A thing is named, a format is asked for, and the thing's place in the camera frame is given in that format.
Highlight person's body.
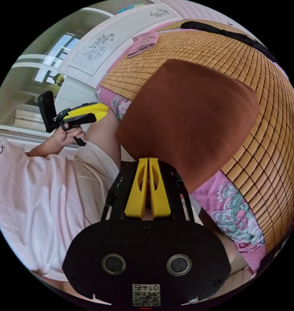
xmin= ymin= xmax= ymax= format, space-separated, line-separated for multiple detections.
xmin=0 ymin=113 xmax=250 ymax=293

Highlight bed with woven mat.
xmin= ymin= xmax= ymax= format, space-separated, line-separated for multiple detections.
xmin=95 ymin=19 xmax=294 ymax=275

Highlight person's left hand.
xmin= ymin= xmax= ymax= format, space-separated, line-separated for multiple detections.
xmin=53 ymin=122 xmax=86 ymax=147

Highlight pink garment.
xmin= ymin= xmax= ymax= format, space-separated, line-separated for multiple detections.
xmin=127 ymin=29 xmax=160 ymax=58

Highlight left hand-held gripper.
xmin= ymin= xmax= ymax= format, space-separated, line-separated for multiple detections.
xmin=52 ymin=102 xmax=110 ymax=147

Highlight brown yellow long pants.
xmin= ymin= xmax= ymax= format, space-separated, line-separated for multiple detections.
xmin=115 ymin=58 xmax=261 ymax=194

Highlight window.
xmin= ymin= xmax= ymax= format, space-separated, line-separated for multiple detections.
xmin=33 ymin=33 xmax=80 ymax=85

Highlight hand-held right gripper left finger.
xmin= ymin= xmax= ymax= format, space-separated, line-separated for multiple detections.
xmin=124 ymin=157 xmax=149 ymax=217

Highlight person's left forearm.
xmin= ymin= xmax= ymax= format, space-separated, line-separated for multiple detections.
xmin=25 ymin=139 xmax=65 ymax=158

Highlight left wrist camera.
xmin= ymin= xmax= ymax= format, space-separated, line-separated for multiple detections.
xmin=37 ymin=90 xmax=58 ymax=133

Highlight black garment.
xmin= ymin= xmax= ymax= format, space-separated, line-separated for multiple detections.
xmin=180 ymin=21 xmax=279 ymax=64

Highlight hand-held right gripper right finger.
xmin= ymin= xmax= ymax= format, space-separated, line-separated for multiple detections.
xmin=149 ymin=157 xmax=172 ymax=218

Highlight white wardrobe with floral panels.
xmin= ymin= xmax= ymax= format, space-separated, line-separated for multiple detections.
xmin=55 ymin=2 xmax=184 ymax=115

